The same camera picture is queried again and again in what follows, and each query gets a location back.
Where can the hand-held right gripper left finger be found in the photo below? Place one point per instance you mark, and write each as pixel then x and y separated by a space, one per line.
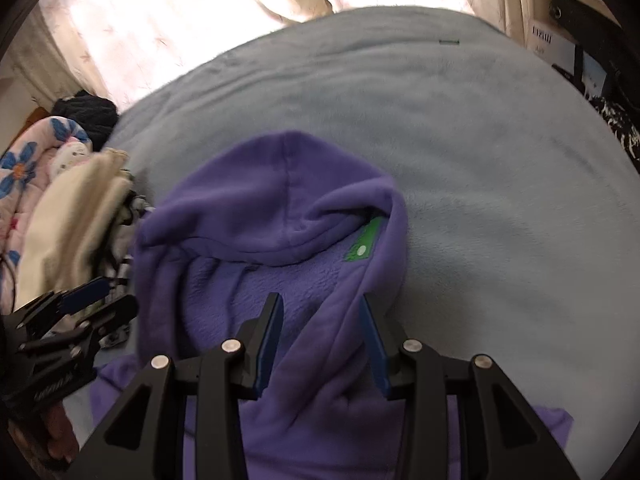
pixel 270 340

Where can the cream folded garment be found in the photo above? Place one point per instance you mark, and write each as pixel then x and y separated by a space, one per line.
pixel 65 220

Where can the person's left hand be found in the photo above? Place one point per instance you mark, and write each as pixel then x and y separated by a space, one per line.
pixel 60 435

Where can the white cardboard box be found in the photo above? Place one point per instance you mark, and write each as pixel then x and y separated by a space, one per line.
pixel 550 42

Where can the dark knit cloth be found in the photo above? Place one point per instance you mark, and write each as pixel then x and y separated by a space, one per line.
pixel 87 115

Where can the long black bag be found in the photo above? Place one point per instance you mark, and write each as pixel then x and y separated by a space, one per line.
pixel 590 20

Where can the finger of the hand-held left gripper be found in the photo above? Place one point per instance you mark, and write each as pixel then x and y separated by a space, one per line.
pixel 115 312
pixel 85 292

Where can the white cat plush toy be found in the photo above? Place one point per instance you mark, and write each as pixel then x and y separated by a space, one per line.
pixel 72 152

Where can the purple zip hoodie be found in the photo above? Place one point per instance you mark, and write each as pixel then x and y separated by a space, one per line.
pixel 300 195

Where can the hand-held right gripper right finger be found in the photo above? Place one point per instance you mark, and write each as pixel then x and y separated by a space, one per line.
pixel 376 355

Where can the grey-blue bed blanket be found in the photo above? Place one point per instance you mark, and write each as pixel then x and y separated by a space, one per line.
pixel 450 160

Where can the floral quilt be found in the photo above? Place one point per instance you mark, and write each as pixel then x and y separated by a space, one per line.
pixel 20 170

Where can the black-white patterned cloth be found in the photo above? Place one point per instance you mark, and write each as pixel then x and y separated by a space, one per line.
pixel 620 120

